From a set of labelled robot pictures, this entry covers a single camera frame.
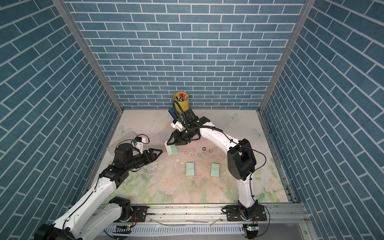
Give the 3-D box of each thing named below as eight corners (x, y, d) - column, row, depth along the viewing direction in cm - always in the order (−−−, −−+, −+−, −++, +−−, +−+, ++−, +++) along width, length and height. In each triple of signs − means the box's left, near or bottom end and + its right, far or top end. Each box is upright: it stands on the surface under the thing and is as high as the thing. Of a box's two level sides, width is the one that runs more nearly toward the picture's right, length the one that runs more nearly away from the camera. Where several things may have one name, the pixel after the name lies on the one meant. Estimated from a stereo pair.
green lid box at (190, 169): (185, 176, 88) (185, 174, 86) (186, 164, 93) (186, 162, 91) (194, 176, 88) (194, 174, 86) (194, 164, 93) (194, 162, 91)
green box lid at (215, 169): (210, 176, 88) (210, 174, 86) (211, 164, 93) (211, 162, 91) (219, 177, 88) (219, 175, 86) (219, 165, 93) (219, 163, 90)
